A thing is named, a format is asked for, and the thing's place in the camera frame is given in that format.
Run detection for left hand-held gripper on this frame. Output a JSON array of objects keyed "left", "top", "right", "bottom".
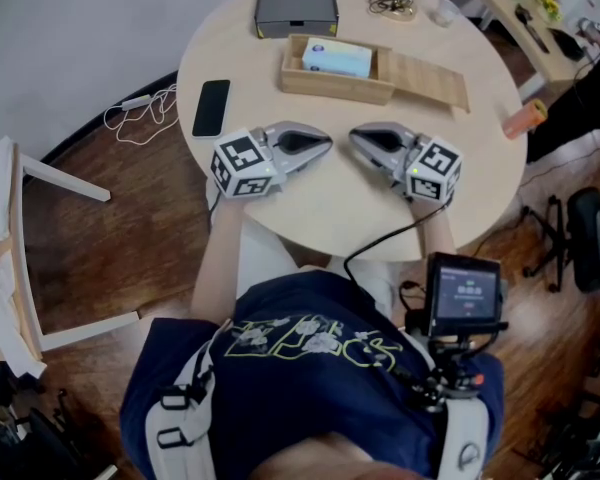
[{"left": 210, "top": 120, "right": 334, "bottom": 200}]

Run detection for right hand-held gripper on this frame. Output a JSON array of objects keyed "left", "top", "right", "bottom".
[{"left": 348, "top": 121, "right": 464, "bottom": 204}]

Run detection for light blue tissues pack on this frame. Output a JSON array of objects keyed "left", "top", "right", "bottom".
[{"left": 301, "top": 37, "right": 375, "bottom": 78}]

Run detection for person's left forearm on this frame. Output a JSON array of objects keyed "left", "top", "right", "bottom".
[{"left": 188, "top": 200, "right": 244, "bottom": 322}]

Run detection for person's right forearm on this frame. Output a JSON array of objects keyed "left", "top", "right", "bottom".
[{"left": 409, "top": 202, "right": 456, "bottom": 264}]

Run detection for open wooden box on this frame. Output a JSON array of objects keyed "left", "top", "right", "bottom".
[{"left": 279, "top": 33, "right": 396, "bottom": 107}]

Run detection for wooden sliding lid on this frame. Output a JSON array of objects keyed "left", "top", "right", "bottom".
[{"left": 389, "top": 52, "right": 471, "bottom": 114}]

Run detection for black smartphone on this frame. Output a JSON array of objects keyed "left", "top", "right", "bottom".
[{"left": 191, "top": 79, "right": 231, "bottom": 139}]

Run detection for person's light trousers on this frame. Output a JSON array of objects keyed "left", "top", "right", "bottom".
[{"left": 237, "top": 217, "right": 396, "bottom": 324}]

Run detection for black organizer box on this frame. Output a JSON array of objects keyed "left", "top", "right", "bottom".
[{"left": 253, "top": 0, "right": 340, "bottom": 39}]

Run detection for clear glass cup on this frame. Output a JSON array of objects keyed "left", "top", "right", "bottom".
[{"left": 429, "top": 0, "right": 459, "bottom": 28}]

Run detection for small black monitor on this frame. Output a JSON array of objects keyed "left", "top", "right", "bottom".
[{"left": 424, "top": 251, "right": 504, "bottom": 339}]

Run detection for light wooden side desk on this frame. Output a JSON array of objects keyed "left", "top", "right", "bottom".
[{"left": 444, "top": 0, "right": 600, "bottom": 99}]

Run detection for black office chair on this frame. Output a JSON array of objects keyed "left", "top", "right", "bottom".
[
  {"left": 4, "top": 387, "right": 116, "bottom": 480},
  {"left": 522, "top": 187, "right": 600, "bottom": 294}
]

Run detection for person's navy t-shirt torso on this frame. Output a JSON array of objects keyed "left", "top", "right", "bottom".
[{"left": 119, "top": 270, "right": 506, "bottom": 480}]

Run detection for person's head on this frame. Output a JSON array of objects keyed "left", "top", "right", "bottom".
[{"left": 249, "top": 432, "right": 431, "bottom": 480}]

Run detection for white crumpled cloth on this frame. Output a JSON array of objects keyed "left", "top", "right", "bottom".
[{"left": 0, "top": 252, "right": 49, "bottom": 379}]

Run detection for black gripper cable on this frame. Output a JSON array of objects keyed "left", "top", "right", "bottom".
[{"left": 343, "top": 202, "right": 449, "bottom": 289}]

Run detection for white charger cable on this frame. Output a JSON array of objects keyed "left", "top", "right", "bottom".
[{"left": 103, "top": 83, "right": 180, "bottom": 147}]

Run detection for black monitor mount rig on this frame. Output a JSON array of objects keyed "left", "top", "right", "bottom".
[{"left": 402, "top": 320, "right": 511, "bottom": 414}]

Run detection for white shoulder strap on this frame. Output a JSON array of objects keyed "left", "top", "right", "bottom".
[
  {"left": 144, "top": 317, "right": 231, "bottom": 480},
  {"left": 409, "top": 337, "right": 494, "bottom": 480}
]

